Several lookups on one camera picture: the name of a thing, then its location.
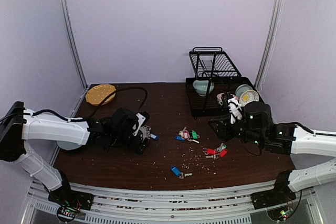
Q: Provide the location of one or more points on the celadon green bowl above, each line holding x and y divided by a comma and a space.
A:
203, 87

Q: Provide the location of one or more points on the red key tag bunch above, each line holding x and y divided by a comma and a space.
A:
216, 153

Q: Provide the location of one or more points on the pink patterned bowl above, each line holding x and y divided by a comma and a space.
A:
220, 99

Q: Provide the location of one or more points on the pale green bowl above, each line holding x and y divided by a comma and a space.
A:
241, 89

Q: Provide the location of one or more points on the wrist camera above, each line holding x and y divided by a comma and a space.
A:
231, 102
141, 119

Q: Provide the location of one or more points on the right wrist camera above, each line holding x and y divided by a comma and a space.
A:
231, 102

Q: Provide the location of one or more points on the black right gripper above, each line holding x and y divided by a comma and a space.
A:
223, 127

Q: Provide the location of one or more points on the yellow flower plate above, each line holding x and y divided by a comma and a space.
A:
248, 97

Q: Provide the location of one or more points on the black wire dish rack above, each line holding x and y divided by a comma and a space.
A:
212, 64

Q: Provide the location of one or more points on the metal disc with key rings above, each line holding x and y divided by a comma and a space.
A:
146, 132

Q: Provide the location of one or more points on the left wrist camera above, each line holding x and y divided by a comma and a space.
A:
141, 119

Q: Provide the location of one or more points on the light blue plate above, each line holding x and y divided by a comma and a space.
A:
67, 146

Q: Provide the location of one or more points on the blue key tag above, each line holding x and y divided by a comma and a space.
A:
154, 137
180, 174

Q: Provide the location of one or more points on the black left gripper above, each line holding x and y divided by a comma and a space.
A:
135, 146

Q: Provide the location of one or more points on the right aluminium frame post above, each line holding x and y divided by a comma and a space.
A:
269, 44

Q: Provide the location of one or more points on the left aluminium frame post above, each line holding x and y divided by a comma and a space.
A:
72, 43

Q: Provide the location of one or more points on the mixed colour key tag bunch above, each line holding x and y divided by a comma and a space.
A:
186, 135

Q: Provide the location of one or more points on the yellow dotted plate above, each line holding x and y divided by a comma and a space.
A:
98, 93

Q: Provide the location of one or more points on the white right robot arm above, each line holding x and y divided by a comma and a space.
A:
253, 124

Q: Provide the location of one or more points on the aluminium frame post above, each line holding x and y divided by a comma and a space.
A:
269, 44
72, 43

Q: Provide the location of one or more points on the aluminium front rail base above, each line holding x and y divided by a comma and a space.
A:
216, 205

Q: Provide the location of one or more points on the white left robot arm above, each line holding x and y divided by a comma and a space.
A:
124, 129

